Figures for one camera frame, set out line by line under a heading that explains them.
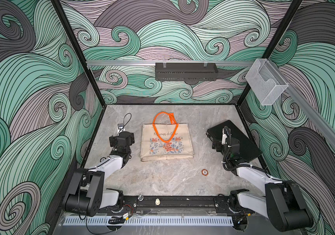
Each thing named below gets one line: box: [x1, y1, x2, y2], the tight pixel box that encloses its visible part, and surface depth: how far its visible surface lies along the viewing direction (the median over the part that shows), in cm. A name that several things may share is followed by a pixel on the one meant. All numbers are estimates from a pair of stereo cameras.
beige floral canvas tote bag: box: [140, 111, 194, 162], surface depth 98 cm
